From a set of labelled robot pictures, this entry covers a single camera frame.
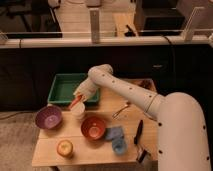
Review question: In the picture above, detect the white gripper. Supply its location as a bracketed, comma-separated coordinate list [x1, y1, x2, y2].
[73, 78, 98, 102]

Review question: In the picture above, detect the orange red pepper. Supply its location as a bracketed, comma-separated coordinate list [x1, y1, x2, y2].
[68, 95, 82, 110]

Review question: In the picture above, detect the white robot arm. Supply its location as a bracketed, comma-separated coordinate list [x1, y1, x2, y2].
[74, 64, 213, 171]

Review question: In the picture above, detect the white paper cup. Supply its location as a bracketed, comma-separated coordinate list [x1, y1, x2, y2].
[71, 102, 85, 119]

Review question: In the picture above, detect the green plastic tray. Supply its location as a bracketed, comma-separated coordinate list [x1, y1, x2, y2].
[47, 73, 102, 106]

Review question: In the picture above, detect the red orange bowl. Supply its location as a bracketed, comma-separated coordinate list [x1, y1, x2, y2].
[81, 116, 106, 140]

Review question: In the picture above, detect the purple bowl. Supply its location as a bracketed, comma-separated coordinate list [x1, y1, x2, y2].
[35, 106, 62, 130]

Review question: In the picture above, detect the blue cloth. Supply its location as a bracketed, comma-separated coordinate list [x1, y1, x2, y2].
[105, 126, 124, 141]

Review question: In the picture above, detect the wooden board table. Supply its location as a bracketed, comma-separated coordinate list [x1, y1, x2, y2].
[31, 78, 159, 168]

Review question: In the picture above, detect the yellow apple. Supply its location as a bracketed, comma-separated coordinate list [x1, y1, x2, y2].
[57, 140, 73, 158]

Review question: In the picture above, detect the small dark striped box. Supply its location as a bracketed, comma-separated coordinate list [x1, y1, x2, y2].
[136, 149, 149, 163]

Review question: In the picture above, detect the white rail barrier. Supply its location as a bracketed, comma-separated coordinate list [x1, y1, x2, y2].
[0, 9, 213, 48]

